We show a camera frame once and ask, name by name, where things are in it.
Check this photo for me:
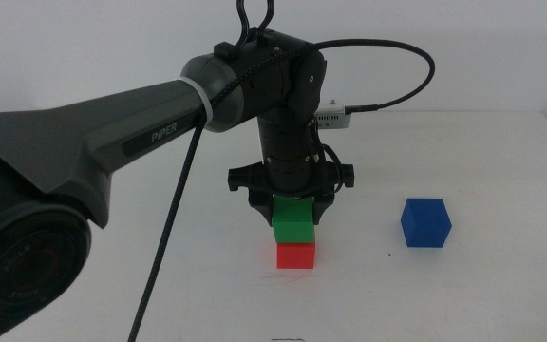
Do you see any green cube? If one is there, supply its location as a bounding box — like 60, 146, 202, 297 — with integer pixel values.
272, 195, 316, 245

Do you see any red cube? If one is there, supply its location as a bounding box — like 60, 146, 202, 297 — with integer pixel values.
276, 242, 316, 271

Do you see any blue cube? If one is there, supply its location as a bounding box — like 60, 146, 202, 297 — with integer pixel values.
400, 198, 453, 249

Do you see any thin black gripper wire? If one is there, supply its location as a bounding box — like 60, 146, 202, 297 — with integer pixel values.
308, 120, 347, 194

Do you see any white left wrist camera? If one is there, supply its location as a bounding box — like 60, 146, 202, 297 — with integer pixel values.
314, 99, 353, 130

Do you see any black braided camera cable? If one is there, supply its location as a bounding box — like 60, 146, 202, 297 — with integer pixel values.
126, 38, 437, 342

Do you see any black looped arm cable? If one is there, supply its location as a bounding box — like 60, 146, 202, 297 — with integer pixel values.
235, 0, 276, 47

